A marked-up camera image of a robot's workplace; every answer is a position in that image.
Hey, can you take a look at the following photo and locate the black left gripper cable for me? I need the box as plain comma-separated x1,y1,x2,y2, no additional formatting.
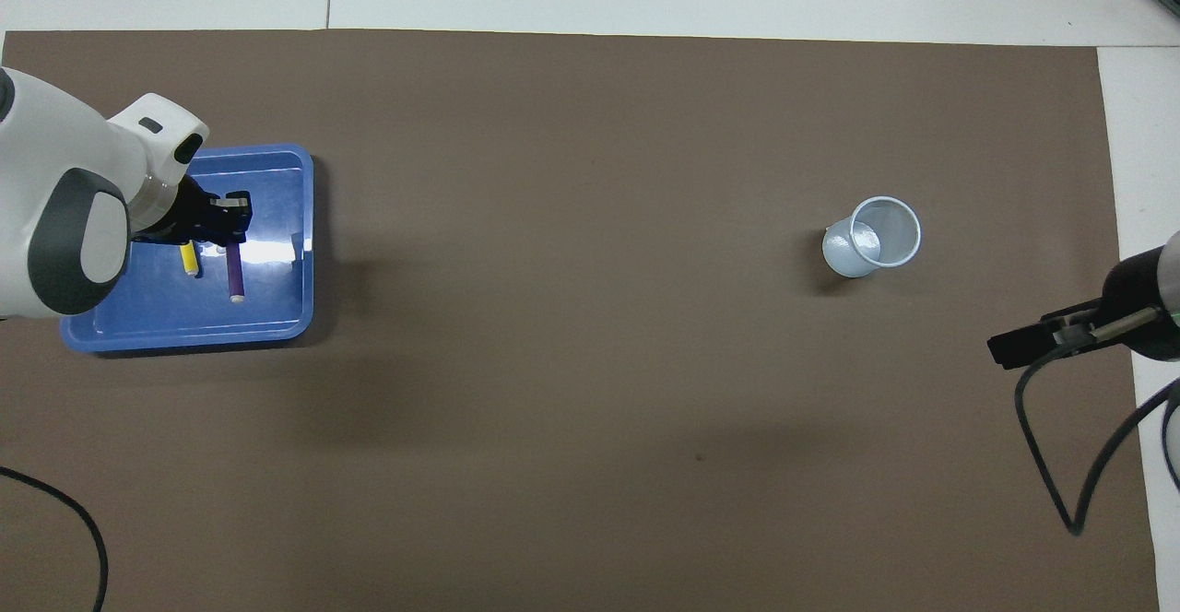
0,466,110,612

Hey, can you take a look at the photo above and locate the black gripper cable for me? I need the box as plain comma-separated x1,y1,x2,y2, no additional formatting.
1014,306,1180,536
0,466,110,612

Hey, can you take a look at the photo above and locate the brown table mat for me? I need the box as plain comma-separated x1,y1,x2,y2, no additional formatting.
0,29,1161,612

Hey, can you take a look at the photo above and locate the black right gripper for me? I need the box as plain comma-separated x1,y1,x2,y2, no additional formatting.
988,245,1180,371

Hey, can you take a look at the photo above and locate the translucent plastic cup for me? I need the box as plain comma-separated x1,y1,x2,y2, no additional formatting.
822,195,923,279

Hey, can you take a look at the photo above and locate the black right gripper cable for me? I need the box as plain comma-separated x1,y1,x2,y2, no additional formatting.
1014,306,1180,536

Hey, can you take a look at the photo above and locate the blue plastic tray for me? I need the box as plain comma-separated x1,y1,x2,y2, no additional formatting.
60,144,316,355

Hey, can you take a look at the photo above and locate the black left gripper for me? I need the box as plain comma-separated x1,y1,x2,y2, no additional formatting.
134,179,252,246

